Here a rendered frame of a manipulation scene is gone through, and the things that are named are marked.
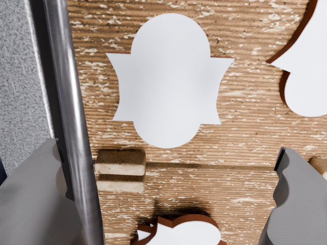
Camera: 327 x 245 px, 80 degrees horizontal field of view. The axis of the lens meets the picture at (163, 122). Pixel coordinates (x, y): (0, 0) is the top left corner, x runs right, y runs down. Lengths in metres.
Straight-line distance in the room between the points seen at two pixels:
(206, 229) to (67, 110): 0.24
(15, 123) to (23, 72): 0.07
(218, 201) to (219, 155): 0.09
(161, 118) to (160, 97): 0.02
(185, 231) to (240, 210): 0.09
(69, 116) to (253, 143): 0.23
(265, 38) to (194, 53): 0.07
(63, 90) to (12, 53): 0.06
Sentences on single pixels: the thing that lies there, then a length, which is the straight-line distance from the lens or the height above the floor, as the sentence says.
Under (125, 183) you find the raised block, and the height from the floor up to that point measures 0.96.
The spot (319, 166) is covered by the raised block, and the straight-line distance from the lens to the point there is 0.31.
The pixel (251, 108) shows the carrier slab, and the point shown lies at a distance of 0.24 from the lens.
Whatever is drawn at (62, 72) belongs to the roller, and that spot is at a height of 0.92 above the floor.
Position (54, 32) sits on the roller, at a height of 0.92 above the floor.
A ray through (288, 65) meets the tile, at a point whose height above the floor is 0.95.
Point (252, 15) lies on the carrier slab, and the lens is 0.21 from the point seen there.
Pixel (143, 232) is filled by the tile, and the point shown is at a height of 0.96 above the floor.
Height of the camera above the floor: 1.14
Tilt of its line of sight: 62 degrees down
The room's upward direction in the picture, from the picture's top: 179 degrees counter-clockwise
